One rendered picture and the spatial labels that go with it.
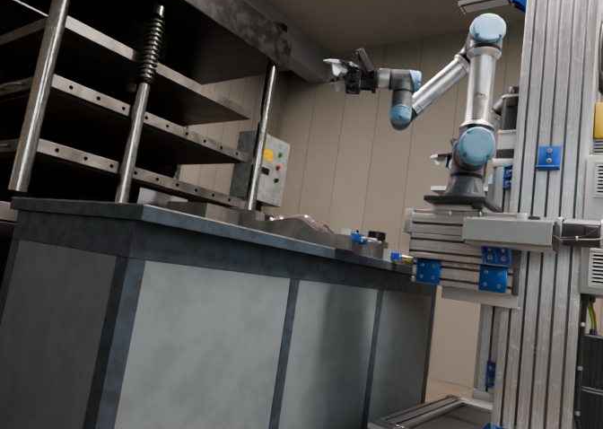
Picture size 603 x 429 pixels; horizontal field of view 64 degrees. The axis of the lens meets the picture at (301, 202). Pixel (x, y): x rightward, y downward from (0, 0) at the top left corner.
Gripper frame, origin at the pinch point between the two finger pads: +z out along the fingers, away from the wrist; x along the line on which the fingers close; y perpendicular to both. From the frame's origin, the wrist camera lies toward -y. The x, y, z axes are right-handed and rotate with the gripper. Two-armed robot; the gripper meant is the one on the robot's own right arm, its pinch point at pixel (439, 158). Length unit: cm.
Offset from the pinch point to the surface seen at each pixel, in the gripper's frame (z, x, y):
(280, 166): 59, -73, 4
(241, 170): 57, -99, 10
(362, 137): 192, 81, -56
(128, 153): 4, -169, 15
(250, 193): 34, -102, 25
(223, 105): 33, -119, -20
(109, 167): 5, -177, 21
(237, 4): 15, -120, -67
